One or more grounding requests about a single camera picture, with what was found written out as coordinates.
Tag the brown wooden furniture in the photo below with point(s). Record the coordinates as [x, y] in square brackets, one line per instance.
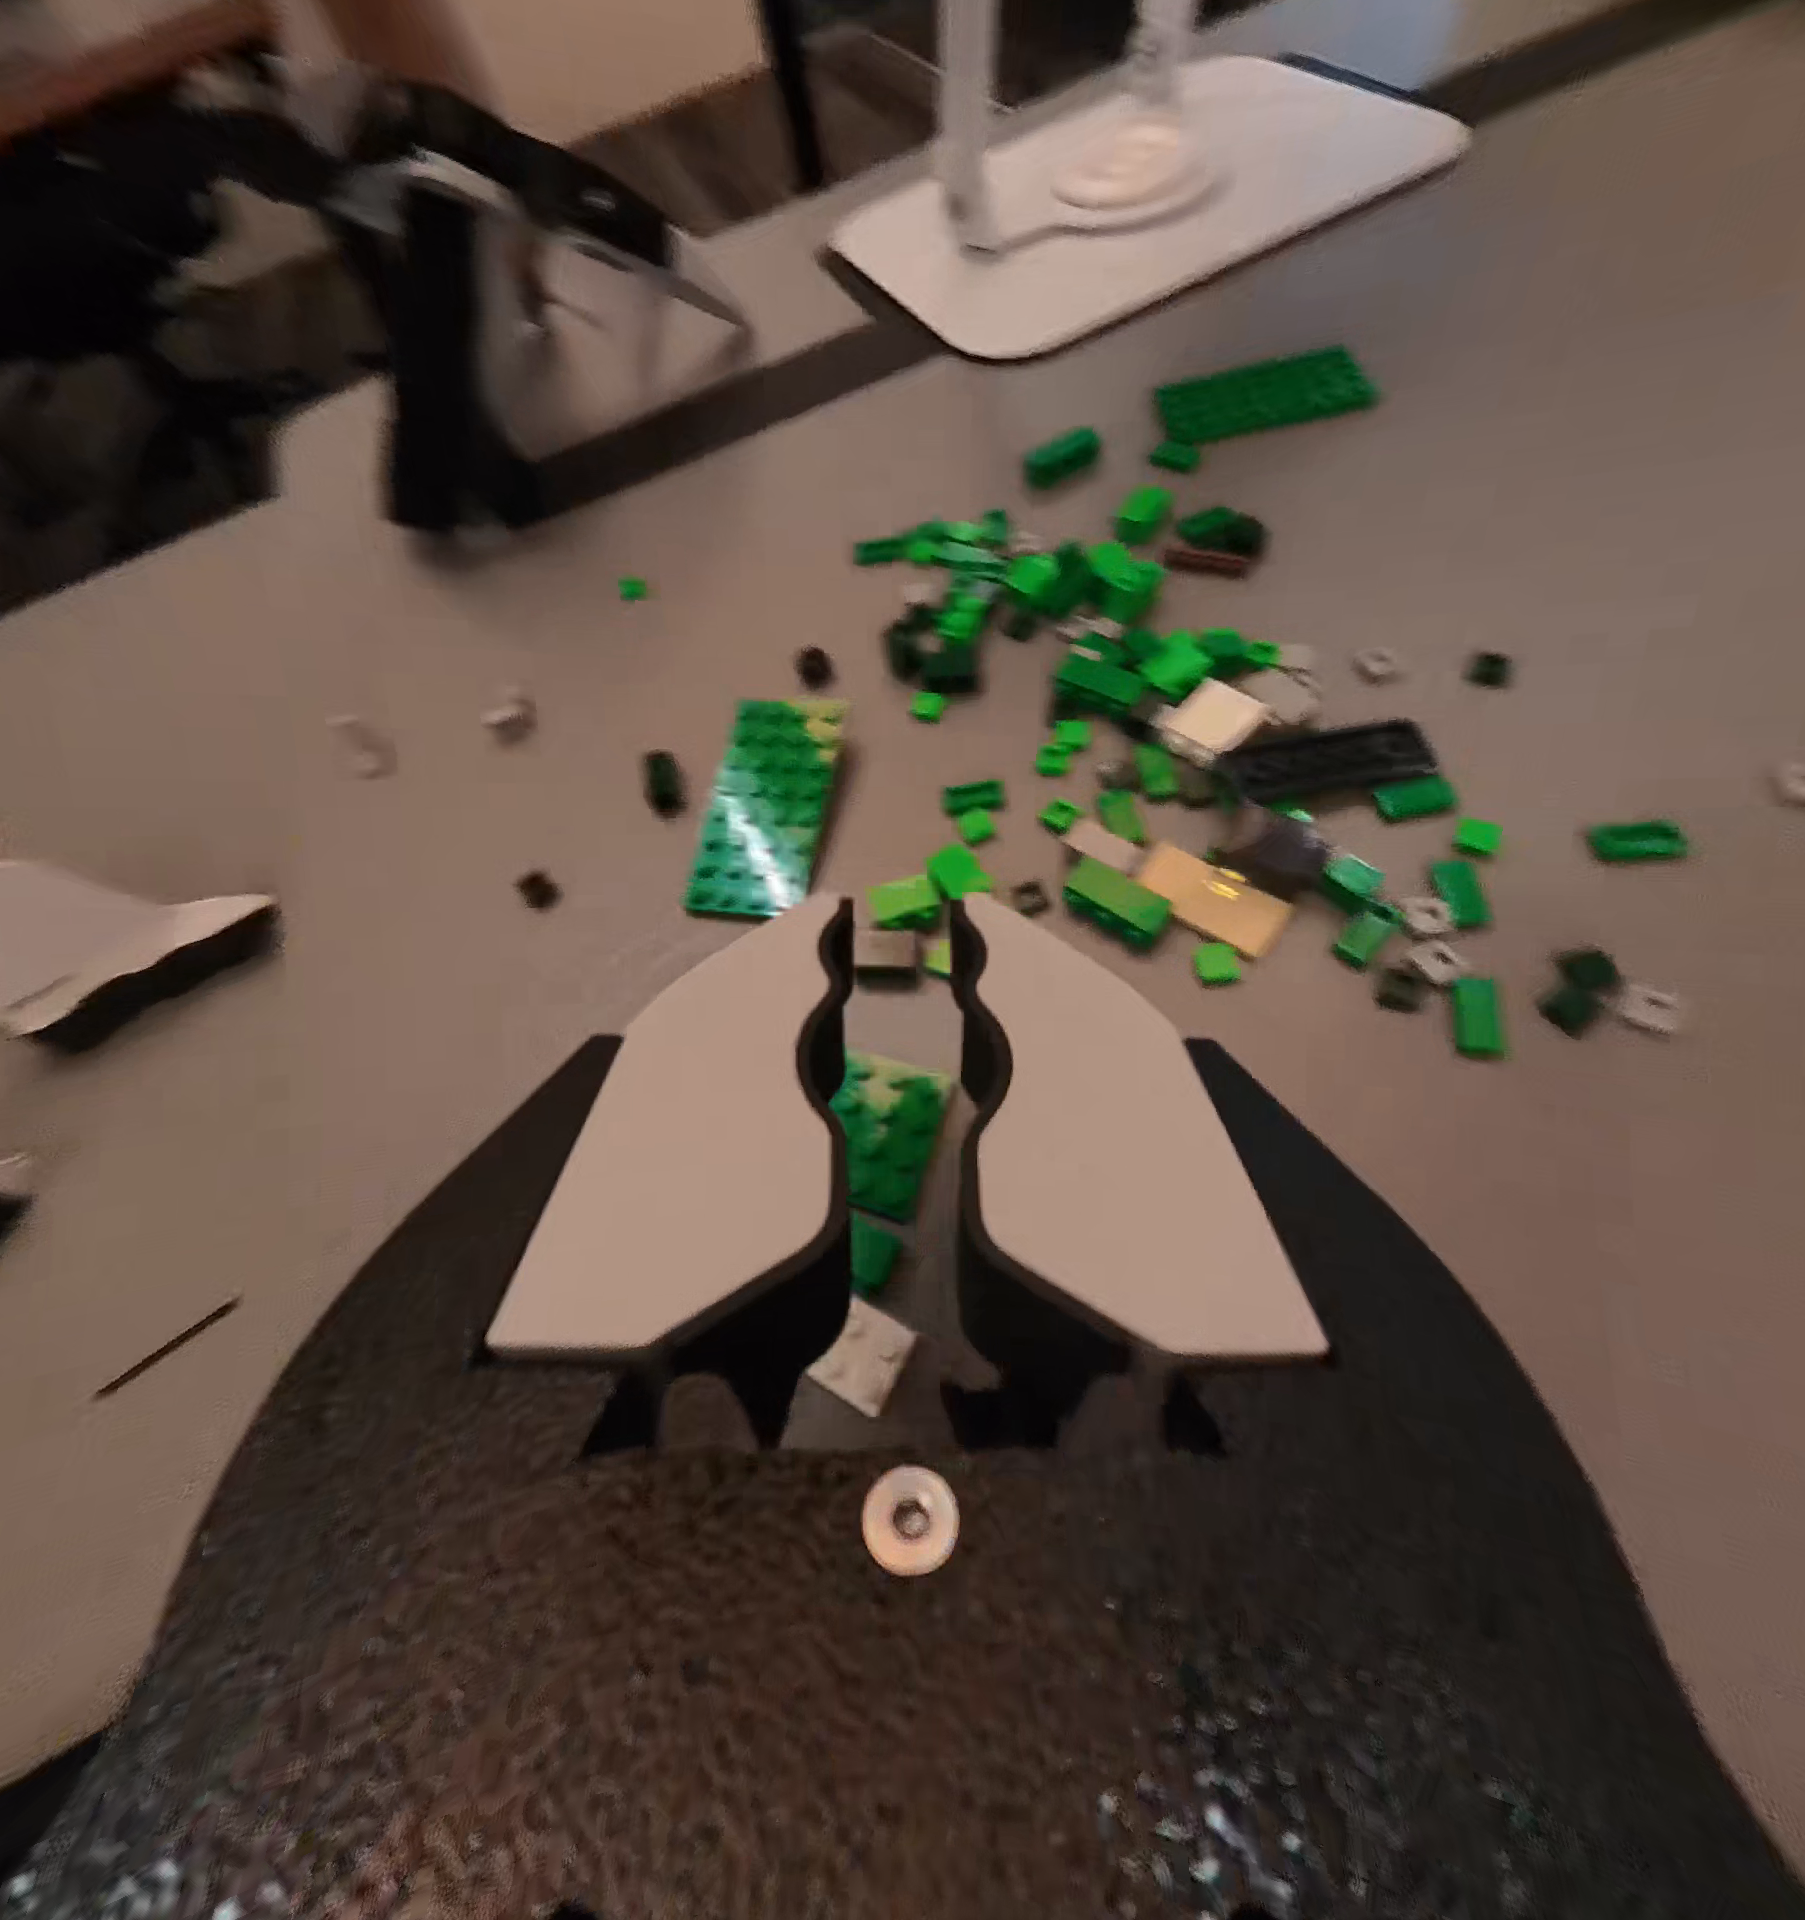
[91, 75]

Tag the black round lego stud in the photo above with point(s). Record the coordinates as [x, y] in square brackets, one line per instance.
[813, 669]

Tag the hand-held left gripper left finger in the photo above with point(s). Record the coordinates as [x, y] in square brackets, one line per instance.
[662, 1186]

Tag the dark brown lego piece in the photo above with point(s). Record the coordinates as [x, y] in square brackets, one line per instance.
[1278, 852]

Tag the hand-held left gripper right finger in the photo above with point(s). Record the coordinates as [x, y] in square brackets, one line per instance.
[1143, 1186]

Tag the tan lego tile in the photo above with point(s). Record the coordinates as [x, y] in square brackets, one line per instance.
[1216, 907]

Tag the thin dark stick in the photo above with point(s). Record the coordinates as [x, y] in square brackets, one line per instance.
[166, 1346]

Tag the dark green lego brick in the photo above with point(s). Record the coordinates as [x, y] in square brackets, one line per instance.
[663, 782]

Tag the black bag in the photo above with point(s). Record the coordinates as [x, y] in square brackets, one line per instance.
[77, 254]

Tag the black lego plate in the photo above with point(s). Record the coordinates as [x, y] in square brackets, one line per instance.
[1329, 763]

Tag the small black lego brick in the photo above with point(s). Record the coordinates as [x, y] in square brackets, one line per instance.
[538, 888]

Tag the medium green lego plate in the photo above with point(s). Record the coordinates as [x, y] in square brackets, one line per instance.
[768, 819]

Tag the large green lego plate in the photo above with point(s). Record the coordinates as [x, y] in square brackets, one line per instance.
[895, 1140]

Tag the long green lego plate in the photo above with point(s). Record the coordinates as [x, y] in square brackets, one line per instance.
[1262, 395]

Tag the grey lego bracket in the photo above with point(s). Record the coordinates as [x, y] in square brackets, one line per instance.
[509, 718]

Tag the black metal leg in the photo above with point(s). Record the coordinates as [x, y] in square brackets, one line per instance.
[793, 90]

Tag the black stand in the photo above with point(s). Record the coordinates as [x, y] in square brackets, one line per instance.
[452, 390]

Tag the pile of small lego pieces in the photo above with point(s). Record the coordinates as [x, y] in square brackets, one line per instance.
[1097, 682]

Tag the white lego tile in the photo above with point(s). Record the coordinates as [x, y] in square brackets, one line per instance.
[1215, 720]

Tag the white stand base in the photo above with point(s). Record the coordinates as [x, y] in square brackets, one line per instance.
[1292, 165]

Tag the white lego brick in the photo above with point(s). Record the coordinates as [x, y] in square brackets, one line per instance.
[866, 1357]

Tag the pale clear lego piece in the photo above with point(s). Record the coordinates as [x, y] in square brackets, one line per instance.
[365, 748]

